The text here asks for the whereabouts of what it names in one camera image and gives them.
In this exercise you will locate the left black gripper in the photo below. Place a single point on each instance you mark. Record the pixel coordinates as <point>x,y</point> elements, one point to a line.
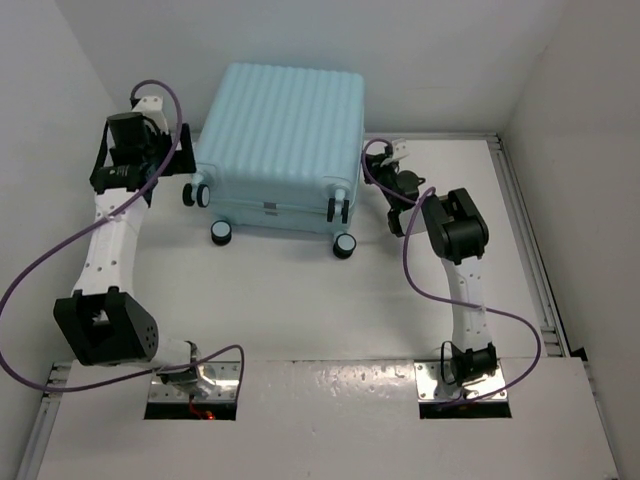
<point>181,161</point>

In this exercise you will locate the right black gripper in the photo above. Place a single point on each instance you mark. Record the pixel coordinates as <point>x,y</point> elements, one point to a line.
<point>374,164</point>

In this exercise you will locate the light blue suitcase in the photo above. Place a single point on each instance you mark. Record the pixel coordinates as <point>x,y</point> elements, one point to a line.
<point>281,148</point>

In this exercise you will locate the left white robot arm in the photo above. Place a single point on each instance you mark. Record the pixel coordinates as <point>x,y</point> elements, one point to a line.
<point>101,320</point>

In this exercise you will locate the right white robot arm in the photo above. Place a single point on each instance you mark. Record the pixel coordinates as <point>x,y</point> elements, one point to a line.
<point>458,236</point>

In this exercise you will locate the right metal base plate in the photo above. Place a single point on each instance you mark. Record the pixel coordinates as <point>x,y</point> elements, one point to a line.
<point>432,389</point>

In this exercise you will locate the metal base plate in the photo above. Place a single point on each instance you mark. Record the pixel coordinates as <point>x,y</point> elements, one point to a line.
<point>210,382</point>
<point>432,389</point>

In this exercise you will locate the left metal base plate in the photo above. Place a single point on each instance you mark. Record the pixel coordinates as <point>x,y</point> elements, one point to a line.
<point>210,382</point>

